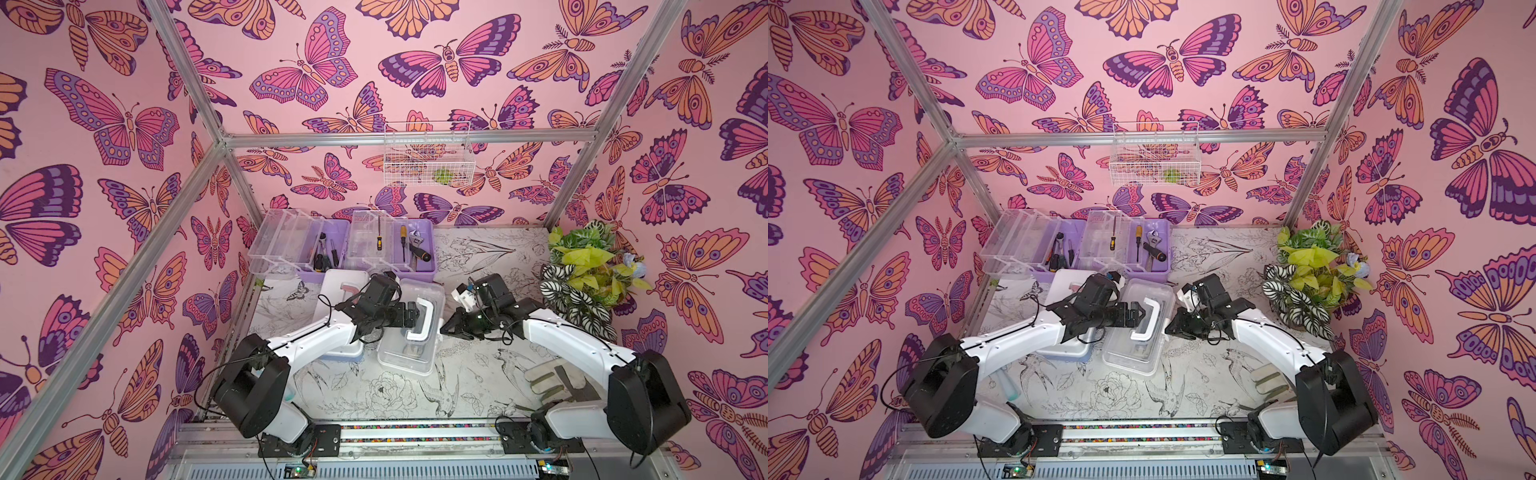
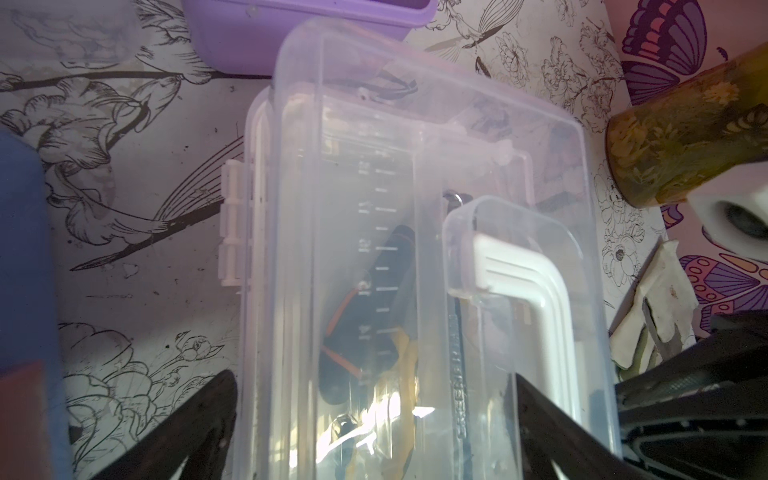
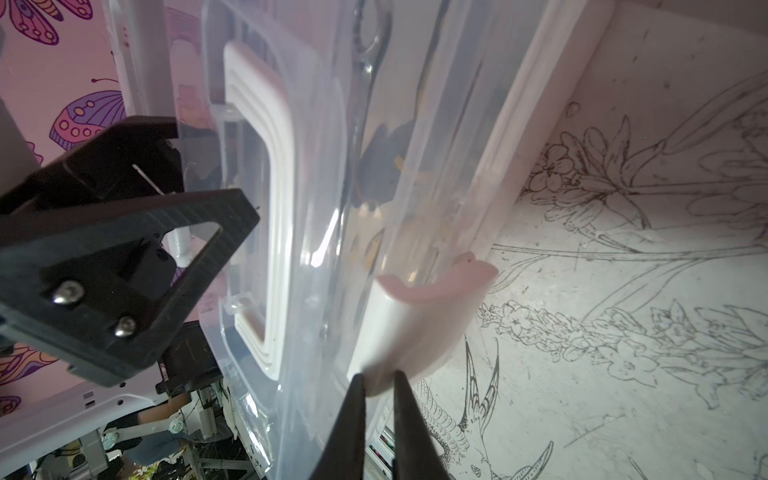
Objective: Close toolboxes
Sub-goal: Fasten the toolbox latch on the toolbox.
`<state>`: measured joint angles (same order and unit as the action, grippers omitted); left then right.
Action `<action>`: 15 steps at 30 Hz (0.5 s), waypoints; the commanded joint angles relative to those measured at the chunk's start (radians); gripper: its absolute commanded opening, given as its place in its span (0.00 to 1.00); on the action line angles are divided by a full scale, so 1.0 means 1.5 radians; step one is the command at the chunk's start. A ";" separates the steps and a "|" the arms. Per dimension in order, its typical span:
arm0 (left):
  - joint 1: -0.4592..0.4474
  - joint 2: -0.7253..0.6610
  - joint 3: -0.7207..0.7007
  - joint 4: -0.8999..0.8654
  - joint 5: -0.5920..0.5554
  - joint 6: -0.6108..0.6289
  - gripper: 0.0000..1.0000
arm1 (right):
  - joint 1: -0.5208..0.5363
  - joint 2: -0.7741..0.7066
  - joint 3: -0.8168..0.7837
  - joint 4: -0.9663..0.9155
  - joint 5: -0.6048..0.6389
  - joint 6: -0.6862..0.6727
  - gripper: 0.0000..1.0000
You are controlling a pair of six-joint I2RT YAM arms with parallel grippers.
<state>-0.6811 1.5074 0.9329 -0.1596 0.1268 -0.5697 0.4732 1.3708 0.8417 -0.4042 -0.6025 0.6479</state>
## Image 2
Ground potted green plant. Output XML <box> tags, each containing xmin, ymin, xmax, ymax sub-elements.
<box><xmin>605</xmin><ymin>44</ymin><xmax>767</xmax><ymax>208</ymax></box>

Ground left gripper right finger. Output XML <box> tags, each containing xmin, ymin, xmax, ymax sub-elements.
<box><xmin>514</xmin><ymin>374</ymin><xmax>643</xmax><ymax>479</ymax></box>

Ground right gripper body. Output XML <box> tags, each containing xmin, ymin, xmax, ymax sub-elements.
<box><xmin>616</xmin><ymin>311</ymin><xmax>767</xmax><ymax>479</ymax></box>

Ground yellow handled pliers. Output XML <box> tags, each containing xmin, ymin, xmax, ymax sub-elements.
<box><xmin>333</xmin><ymin>328</ymin><xmax>418</xmax><ymax>479</ymax></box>

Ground silver wrench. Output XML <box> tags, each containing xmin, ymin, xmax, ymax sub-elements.
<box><xmin>442</xmin><ymin>190</ymin><xmax>475</xmax><ymax>440</ymax></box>

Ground white toolbox clear lid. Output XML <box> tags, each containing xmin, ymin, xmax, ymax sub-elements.
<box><xmin>219</xmin><ymin>17</ymin><xmax>620</xmax><ymax>479</ymax></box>

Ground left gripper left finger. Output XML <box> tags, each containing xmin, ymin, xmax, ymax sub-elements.
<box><xmin>95</xmin><ymin>370</ymin><xmax>238</xmax><ymax>479</ymax></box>

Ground black handle tool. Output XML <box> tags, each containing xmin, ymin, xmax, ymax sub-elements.
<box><xmin>318</xmin><ymin>225</ymin><xmax>415</xmax><ymax>405</ymax></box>

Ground work glove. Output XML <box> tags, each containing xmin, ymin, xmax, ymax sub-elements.
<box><xmin>610</xmin><ymin>240</ymin><xmax>699</xmax><ymax>381</ymax></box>

